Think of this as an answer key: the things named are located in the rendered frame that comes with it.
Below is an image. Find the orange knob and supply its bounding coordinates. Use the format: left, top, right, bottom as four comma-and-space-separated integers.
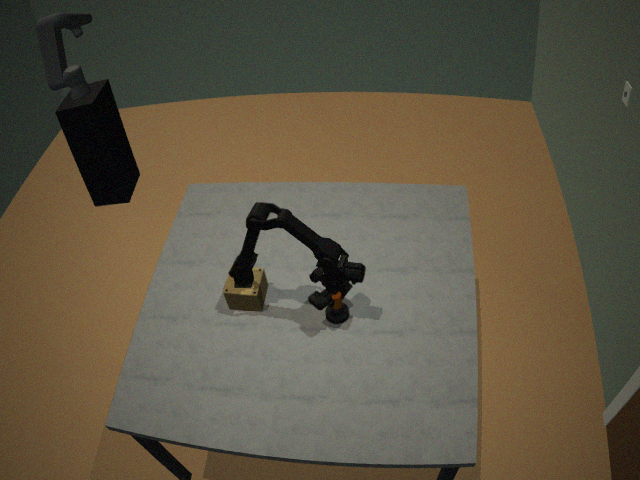
332, 292, 342, 309

